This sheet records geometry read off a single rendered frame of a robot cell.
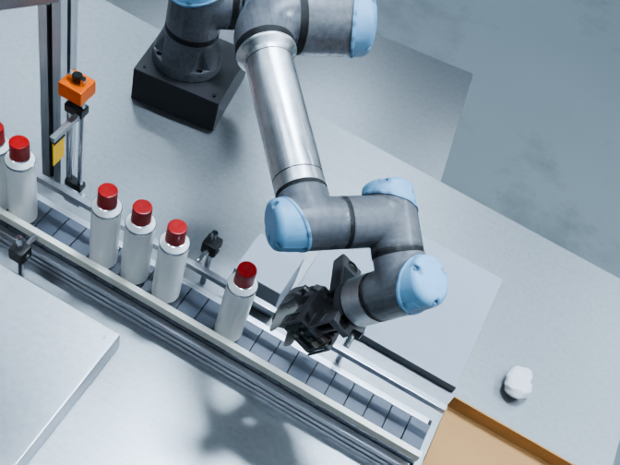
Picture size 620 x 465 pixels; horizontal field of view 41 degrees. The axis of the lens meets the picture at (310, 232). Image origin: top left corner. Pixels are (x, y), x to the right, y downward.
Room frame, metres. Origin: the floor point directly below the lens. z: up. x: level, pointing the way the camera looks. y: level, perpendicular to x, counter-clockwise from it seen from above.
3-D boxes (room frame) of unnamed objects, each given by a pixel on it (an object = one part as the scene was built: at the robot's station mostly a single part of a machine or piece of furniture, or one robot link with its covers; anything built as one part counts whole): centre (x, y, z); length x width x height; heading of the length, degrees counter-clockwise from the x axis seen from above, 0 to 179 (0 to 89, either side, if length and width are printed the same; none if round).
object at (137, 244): (0.81, 0.27, 0.98); 0.05 x 0.05 x 0.20
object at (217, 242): (0.86, 0.16, 0.91); 0.07 x 0.03 x 0.17; 170
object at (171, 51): (1.36, 0.39, 0.97); 0.15 x 0.15 x 0.10
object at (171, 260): (0.80, 0.20, 0.98); 0.05 x 0.05 x 0.20
